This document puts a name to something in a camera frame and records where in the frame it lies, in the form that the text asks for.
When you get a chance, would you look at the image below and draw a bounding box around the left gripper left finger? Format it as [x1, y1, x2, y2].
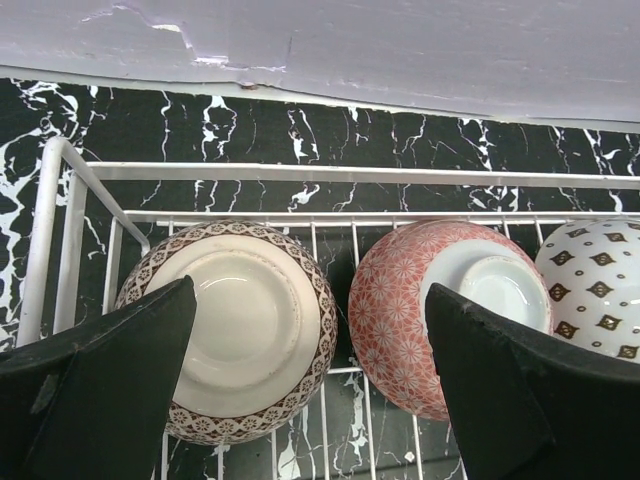
[1, 277, 196, 479]

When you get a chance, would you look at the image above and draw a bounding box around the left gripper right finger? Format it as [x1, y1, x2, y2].
[425, 283, 639, 479]

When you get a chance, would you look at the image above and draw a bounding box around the pink floral bowl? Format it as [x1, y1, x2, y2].
[348, 220, 553, 421]

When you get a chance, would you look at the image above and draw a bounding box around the white diamond pattern bowl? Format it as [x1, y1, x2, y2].
[535, 218, 639, 363]

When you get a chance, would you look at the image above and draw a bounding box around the white wire dish rack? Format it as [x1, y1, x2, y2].
[16, 138, 639, 479]

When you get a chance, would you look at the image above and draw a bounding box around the beige patterned bowl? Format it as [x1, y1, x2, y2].
[115, 219, 338, 445]

